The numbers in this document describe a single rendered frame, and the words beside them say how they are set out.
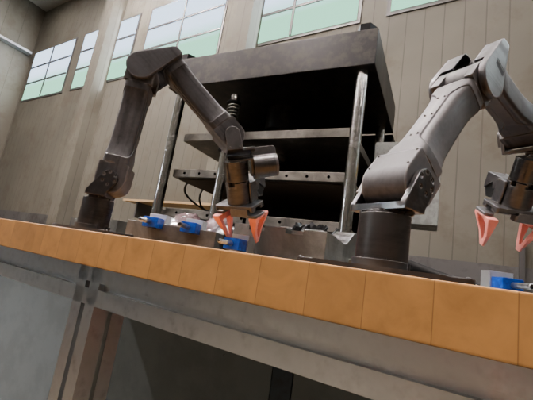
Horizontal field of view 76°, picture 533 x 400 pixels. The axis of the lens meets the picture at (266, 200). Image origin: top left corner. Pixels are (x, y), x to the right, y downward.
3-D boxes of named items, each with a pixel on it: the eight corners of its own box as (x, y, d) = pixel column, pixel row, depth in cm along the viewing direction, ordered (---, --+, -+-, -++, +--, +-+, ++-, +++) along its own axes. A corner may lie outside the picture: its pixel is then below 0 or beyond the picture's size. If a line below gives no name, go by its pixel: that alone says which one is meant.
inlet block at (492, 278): (546, 303, 65) (546, 274, 66) (518, 298, 65) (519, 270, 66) (502, 297, 78) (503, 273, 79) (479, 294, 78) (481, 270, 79)
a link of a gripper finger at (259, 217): (246, 235, 90) (243, 200, 87) (270, 237, 87) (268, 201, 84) (232, 245, 84) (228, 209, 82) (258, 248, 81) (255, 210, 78)
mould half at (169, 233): (212, 252, 91) (220, 212, 93) (123, 238, 95) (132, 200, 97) (249, 259, 139) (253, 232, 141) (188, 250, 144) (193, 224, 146)
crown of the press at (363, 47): (367, 133, 158) (379, 17, 169) (155, 140, 217) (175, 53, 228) (389, 183, 232) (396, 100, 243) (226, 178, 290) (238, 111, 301)
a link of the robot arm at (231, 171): (251, 180, 86) (249, 152, 84) (256, 185, 81) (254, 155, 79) (224, 183, 85) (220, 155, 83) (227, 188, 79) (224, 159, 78)
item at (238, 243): (226, 254, 75) (230, 229, 76) (207, 251, 77) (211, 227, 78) (252, 259, 87) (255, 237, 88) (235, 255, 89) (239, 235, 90)
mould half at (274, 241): (322, 269, 81) (329, 213, 83) (229, 255, 93) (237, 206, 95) (361, 277, 125) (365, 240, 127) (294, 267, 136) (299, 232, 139)
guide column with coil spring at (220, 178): (195, 321, 180) (237, 93, 204) (187, 318, 183) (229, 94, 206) (201, 320, 185) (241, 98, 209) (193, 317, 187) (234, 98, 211)
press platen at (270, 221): (339, 232, 163) (341, 222, 164) (163, 215, 212) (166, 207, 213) (366, 249, 228) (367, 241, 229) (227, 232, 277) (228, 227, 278)
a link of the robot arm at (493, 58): (508, 132, 77) (438, 44, 62) (559, 122, 70) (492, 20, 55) (502, 181, 74) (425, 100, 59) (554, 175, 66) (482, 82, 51)
